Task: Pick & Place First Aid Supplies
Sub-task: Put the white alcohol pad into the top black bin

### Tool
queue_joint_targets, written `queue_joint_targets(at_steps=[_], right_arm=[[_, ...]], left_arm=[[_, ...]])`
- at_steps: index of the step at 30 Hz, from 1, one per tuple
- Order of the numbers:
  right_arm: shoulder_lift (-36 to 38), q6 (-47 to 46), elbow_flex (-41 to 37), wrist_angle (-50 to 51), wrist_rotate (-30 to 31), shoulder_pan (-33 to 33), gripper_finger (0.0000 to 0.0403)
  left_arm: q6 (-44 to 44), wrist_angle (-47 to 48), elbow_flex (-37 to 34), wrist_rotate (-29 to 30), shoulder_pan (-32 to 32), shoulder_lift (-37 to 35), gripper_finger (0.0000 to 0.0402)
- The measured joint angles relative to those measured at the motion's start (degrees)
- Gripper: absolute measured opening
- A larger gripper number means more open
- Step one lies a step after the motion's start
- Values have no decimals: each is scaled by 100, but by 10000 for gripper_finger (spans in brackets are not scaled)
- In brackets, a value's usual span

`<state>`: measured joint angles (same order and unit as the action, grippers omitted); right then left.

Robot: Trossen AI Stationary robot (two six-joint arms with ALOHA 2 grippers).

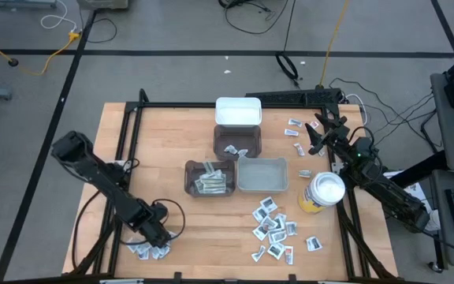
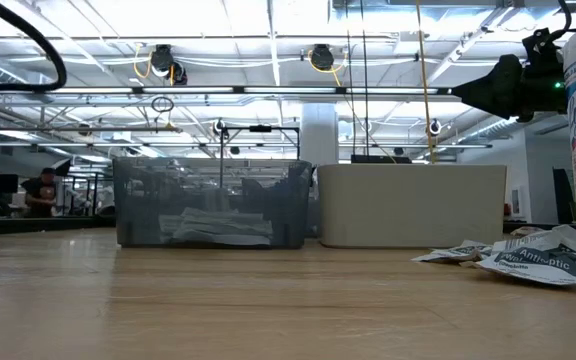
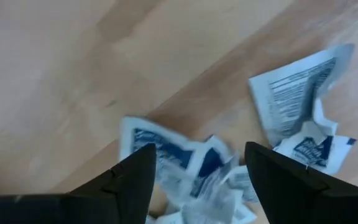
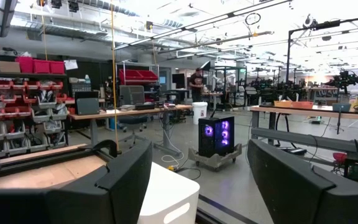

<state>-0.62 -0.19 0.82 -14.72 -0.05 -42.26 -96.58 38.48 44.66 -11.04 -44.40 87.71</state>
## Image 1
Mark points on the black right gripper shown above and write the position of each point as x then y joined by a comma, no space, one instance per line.
335,140

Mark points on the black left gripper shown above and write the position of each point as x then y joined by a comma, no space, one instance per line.
156,229

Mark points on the red white ointment packet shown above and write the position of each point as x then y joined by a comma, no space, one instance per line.
299,149

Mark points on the adhesive bandage strip wrapper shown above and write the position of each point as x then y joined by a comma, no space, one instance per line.
198,186
213,191
210,167
212,186
211,180
218,174

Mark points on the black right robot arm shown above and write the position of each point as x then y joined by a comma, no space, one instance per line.
396,197

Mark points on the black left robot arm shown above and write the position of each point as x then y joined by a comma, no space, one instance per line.
93,169

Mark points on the small white ointment packet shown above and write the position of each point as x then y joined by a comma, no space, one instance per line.
295,122
291,132

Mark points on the small grey packet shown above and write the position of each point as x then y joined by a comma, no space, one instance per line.
305,173

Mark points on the disinfecting wipes canister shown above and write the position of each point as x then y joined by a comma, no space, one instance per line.
327,189

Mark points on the grey plastic bin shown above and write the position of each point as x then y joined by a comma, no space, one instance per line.
262,175

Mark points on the dark translucent plastic bin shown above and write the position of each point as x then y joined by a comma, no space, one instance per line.
246,138
190,173

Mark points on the white plastic bin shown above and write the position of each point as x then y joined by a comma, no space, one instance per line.
238,112

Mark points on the black desk leg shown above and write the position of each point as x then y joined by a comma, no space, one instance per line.
420,169

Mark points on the red striped white packet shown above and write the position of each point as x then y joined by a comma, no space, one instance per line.
289,255

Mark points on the black floor grommet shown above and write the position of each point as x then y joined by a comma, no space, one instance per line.
13,62

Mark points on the grey metal base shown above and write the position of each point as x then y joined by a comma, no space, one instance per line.
22,3

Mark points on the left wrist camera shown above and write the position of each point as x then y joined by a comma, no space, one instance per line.
160,209

